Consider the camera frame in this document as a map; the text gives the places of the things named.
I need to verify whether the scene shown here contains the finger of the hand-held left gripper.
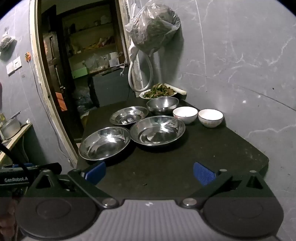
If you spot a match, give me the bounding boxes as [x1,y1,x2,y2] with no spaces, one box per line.
[13,162,62,175]

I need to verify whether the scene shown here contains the thin wall cable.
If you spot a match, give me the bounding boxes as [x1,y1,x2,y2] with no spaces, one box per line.
[29,61,71,164]

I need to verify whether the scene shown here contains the orange paper sheet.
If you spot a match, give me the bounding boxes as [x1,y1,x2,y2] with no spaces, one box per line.
[56,92,68,111]

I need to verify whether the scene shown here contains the cluttered shelf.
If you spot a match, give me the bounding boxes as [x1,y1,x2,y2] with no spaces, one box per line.
[62,5,125,72]

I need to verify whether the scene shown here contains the white hose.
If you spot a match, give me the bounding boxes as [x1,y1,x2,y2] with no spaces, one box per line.
[128,42,154,92]

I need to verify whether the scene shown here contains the metal pot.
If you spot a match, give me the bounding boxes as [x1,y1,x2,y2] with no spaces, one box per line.
[0,112,22,140]

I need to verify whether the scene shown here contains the steel plate with sticker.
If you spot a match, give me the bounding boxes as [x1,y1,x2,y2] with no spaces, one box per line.
[109,106,149,126]

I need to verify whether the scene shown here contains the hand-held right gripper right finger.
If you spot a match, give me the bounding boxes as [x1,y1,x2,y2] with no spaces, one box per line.
[180,161,278,208]

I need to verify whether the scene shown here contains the green box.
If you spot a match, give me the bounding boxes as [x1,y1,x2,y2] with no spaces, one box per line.
[71,67,89,79]

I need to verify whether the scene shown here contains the deep steel bowl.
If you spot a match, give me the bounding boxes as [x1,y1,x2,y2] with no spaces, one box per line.
[147,97,179,115]

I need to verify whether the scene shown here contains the large steel plate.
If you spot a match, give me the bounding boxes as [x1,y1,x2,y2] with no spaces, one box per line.
[130,116,186,146]
[79,127,131,161]

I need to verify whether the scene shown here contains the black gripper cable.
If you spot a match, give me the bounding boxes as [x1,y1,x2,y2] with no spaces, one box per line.
[0,141,29,173]

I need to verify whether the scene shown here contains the clear plastic bag pile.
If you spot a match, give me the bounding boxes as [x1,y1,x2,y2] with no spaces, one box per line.
[73,87,97,114]

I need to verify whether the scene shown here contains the plate of stir-fried vegetables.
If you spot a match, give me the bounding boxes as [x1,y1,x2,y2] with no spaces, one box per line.
[140,83,178,100]

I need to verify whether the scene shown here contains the small hanging plastic bag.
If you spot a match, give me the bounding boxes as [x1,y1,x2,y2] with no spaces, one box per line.
[0,28,17,52]

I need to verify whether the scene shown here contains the white bowl red rim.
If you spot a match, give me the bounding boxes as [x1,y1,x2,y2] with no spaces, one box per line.
[198,109,224,128]
[173,106,198,124]

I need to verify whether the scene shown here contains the wooden counter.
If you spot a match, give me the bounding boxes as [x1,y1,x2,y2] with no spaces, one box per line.
[0,122,33,163]

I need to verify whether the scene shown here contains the black cabinet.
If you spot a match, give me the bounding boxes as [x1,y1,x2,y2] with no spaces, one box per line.
[89,70,136,107]

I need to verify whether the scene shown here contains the white wall switch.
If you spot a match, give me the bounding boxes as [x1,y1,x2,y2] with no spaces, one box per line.
[6,57,23,76]

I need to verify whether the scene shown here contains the dark wooden door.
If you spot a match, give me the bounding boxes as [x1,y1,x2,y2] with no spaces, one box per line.
[42,5,77,139]

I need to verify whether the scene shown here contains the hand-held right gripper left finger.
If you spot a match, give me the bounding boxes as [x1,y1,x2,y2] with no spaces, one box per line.
[20,161,119,208]

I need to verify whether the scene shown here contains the plastic bag of dried greens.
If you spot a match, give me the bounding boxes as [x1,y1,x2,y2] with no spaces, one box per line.
[125,0,181,53]

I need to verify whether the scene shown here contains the white door frame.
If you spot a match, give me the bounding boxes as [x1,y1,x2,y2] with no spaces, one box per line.
[29,0,144,167]

